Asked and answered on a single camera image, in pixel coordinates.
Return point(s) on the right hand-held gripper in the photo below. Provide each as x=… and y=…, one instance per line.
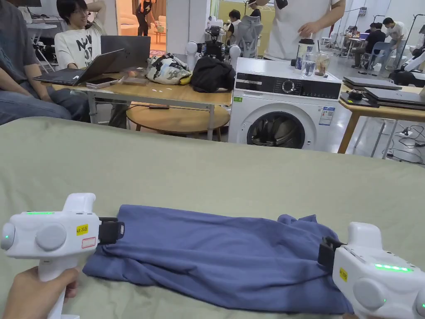
x=375, y=282

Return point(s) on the dark blue shirt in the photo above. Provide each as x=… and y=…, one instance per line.
x=212, y=256

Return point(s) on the person's left hand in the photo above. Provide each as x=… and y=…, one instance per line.
x=26, y=292

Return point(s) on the group of people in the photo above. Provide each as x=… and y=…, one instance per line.
x=375, y=41

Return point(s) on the white washing machine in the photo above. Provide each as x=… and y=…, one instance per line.
x=275, y=99

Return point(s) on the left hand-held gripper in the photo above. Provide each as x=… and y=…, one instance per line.
x=49, y=234

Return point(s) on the bed with pale green sheet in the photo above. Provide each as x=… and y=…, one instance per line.
x=199, y=176

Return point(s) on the black and white humanoid robot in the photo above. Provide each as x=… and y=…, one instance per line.
x=214, y=45

